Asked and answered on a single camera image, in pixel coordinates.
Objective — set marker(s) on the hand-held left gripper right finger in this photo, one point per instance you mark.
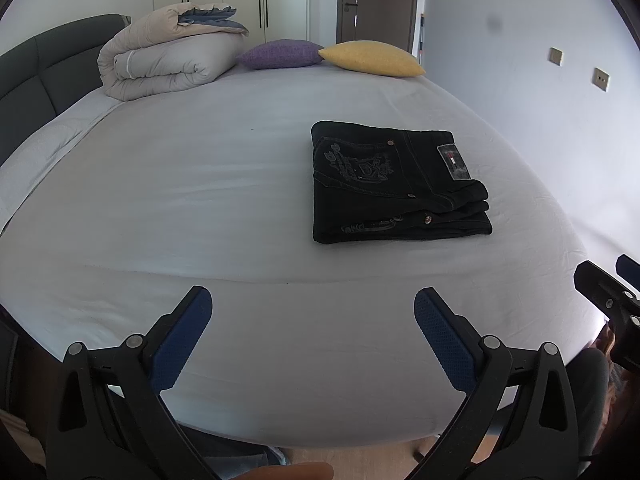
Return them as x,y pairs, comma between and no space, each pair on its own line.
445,342

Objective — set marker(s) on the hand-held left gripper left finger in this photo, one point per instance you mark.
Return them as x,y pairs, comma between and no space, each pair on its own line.
180,342

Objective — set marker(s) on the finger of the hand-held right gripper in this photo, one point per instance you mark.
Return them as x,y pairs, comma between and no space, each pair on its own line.
629,266
600,285

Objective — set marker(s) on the black pants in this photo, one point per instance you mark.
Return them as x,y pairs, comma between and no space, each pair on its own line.
380,185

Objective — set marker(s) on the person's left hand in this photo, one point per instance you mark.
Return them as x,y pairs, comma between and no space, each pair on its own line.
285,472

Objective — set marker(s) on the bed with white sheet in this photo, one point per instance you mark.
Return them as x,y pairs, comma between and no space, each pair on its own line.
200,200

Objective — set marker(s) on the folded beige duvet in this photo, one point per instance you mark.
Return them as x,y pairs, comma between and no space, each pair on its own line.
160,55

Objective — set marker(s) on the yellow pillow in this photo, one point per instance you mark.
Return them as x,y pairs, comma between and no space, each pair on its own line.
370,57

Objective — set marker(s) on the purple pillow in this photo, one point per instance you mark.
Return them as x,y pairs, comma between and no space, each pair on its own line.
280,54

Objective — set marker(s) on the dark grey headboard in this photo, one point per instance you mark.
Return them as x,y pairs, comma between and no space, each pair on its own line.
45,65

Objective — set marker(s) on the brown door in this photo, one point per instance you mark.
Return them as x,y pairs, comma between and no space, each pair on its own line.
380,0

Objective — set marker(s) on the brass wall switch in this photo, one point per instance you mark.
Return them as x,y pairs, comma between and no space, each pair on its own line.
556,56
600,79

